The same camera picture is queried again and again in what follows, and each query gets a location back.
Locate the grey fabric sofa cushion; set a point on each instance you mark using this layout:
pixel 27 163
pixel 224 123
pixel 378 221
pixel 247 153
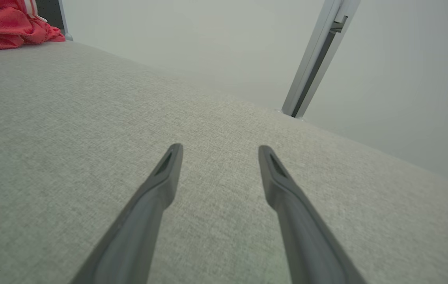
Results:
pixel 90 138

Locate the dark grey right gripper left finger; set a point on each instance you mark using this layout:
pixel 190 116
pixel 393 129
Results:
pixel 137 228

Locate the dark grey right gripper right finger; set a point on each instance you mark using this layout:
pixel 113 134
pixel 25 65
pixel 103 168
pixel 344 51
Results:
pixel 307 236

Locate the silver framed dark panel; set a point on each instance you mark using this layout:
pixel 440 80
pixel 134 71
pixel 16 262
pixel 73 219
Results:
pixel 50 12

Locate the grey metal wall partition post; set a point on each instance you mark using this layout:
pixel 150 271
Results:
pixel 318 51

